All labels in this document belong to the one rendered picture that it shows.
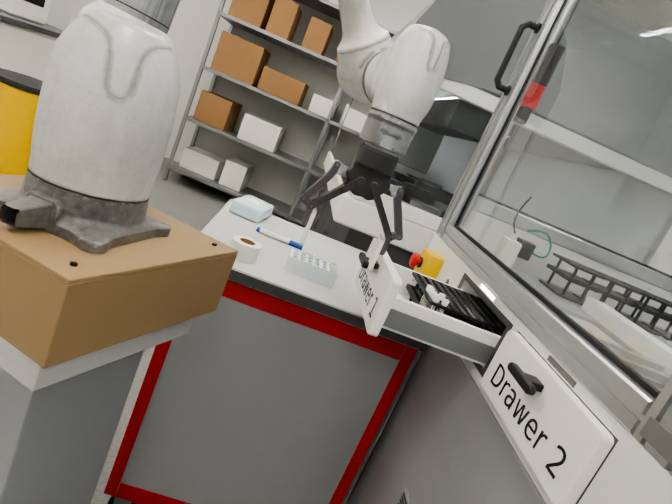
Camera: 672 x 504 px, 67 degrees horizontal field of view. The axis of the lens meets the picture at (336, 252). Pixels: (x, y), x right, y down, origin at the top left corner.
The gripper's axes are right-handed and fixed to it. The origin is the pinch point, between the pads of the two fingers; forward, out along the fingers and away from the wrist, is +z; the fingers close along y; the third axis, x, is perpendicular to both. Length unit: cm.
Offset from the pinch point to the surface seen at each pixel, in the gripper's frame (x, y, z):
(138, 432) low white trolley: 14, -25, 62
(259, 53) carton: 387, -75, -46
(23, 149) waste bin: 200, -153, 60
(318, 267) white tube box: 23.8, 0.9, 11.3
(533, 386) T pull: -31.7, 27.1, -0.1
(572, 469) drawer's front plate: -42, 30, 4
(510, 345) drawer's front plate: -16.9, 30.0, 0.2
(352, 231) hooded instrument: 85, 15, 12
